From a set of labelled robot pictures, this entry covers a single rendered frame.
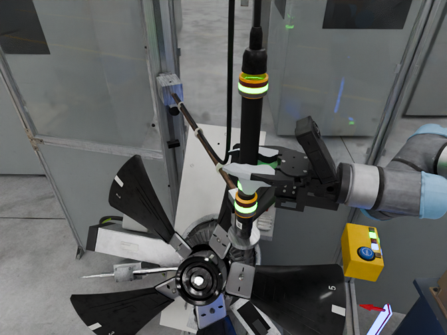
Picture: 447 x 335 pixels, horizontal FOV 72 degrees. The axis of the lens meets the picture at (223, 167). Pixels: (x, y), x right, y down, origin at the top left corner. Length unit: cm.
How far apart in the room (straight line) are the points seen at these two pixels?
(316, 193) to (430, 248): 132
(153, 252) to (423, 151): 74
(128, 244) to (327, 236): 108
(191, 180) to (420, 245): 121
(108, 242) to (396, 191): 81
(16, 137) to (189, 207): 235
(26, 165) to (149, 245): 249
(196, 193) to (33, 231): 202
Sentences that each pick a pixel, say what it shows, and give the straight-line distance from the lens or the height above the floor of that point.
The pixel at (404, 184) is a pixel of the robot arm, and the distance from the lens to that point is 56.
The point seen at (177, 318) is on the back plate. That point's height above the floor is 86.
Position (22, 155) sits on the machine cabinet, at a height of 27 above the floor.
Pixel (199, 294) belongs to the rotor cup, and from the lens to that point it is 80.
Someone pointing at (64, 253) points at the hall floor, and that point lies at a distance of 263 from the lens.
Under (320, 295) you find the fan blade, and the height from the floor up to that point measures 118.
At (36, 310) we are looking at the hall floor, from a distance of 243.
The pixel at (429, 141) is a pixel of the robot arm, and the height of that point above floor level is 157.
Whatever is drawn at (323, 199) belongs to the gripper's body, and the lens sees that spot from 57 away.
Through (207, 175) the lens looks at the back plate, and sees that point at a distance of 104.
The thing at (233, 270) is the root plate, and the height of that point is 119.
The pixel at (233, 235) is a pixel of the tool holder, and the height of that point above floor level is 136.
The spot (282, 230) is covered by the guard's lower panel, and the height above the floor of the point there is 60.
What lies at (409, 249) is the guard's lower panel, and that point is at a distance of 184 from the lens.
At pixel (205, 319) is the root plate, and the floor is 111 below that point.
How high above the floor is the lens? 189
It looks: 38 degrees down
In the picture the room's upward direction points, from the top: straight up
